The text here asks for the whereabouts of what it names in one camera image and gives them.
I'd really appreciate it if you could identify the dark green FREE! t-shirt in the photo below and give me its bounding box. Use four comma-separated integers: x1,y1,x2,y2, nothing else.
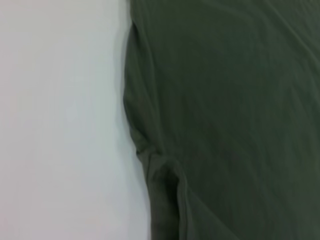
122,0,320,240

